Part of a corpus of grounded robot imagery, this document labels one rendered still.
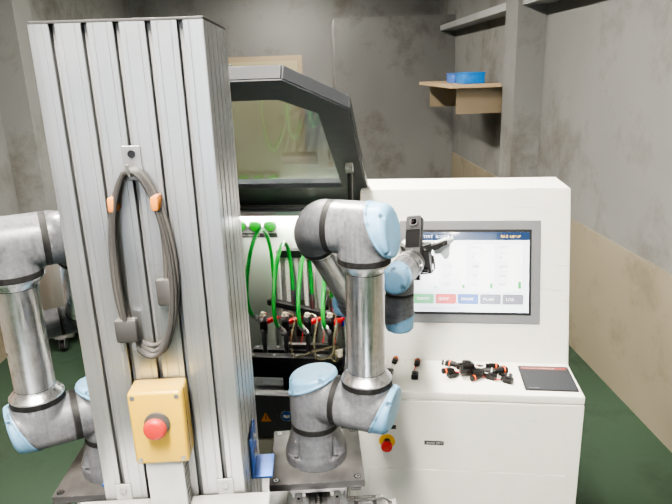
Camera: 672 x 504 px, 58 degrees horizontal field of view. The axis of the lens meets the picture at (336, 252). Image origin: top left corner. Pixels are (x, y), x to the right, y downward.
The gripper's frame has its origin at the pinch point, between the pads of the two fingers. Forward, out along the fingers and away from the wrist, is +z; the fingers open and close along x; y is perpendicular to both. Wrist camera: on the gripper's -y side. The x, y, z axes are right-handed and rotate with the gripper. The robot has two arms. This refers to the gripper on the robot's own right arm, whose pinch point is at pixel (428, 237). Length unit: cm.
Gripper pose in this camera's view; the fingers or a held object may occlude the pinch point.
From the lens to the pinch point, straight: 185.5
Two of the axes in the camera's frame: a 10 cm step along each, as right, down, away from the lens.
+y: 1.6, 9.6, 2.3
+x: 9.0, -0.5, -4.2
